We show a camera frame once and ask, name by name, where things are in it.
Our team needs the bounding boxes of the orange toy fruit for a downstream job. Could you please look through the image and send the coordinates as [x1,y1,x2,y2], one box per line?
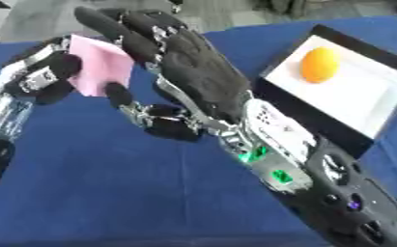
[298,46,342,85]

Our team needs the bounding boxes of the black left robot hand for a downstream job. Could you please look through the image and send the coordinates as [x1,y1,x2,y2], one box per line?
[0,36,85,106]

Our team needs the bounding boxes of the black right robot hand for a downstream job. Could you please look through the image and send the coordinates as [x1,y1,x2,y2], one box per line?
[72,6,254,143]

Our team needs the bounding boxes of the pink square block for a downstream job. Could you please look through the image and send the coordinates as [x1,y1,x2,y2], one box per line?
[66,34,137,98]

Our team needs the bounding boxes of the black box with white inside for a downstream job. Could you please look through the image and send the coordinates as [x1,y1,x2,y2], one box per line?
[252,24,397,159]

